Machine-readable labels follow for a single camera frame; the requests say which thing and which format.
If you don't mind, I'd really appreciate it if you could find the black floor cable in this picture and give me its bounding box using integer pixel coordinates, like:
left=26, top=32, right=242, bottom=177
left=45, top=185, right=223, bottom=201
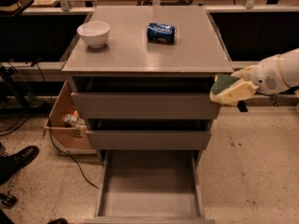
left=30, top=58, right=100, bottom=190

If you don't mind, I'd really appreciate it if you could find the black leather shoe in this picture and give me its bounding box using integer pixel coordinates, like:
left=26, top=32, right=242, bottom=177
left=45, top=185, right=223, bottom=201
left=0, top=146, right=39, bottom=185

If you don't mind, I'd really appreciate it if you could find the silver can in box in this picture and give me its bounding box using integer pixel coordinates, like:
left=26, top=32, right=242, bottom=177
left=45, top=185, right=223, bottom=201
left=64, top=114, right=85, bottom=126

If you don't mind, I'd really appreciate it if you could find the white ceramic bowl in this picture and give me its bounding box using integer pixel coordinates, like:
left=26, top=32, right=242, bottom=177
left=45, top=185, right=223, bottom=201
left=77, top=21, right=110, bottom=48

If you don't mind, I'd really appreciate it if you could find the grey open bottom drawer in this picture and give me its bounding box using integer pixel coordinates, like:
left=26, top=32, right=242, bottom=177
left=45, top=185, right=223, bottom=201
left=83, top=150, right=216, bottom=224

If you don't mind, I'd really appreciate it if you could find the cardboard box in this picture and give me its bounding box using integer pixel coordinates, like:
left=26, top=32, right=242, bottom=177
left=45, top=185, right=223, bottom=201
left=45, top=81, right=95, bottom=155

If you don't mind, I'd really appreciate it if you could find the blue snack bag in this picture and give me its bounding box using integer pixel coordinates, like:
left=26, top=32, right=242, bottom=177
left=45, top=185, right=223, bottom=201
left=147, top=22, right=176, bottom=44

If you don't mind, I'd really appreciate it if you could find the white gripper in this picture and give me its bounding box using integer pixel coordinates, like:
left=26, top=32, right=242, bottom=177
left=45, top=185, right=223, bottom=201
left=218, top=55, right=288, bottom=105

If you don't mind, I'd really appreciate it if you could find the orange ball in box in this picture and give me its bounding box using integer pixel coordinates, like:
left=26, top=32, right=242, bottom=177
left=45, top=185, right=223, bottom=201
left=72, top=110, right=78, bottom=117

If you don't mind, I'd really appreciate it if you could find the grey top drawer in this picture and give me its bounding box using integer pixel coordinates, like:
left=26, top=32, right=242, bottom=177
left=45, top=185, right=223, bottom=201
left=71, top=77, right=221, bottom=119

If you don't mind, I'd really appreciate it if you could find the black caster wheel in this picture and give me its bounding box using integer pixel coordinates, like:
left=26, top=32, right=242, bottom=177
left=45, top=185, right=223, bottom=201
left=0, top=193, right=18, bottom=208

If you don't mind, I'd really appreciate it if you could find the grey drawer cabinet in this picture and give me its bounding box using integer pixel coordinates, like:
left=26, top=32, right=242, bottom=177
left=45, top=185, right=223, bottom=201
left=61, top=5, right=235, bottom=224

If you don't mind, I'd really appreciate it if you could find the grey middle drawer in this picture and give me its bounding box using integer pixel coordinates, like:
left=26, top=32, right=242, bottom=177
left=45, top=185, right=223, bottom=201
left=87, top=119, right=211, bottom=150

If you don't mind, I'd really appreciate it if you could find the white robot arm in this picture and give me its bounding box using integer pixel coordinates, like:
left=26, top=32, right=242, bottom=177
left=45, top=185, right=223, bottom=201
left=209, top=49, right=299, bottom=106

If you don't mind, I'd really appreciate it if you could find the yellow green sponge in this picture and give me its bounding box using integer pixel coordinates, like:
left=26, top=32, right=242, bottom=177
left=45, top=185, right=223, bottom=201
left=209, top=74, right=239, bottom=105

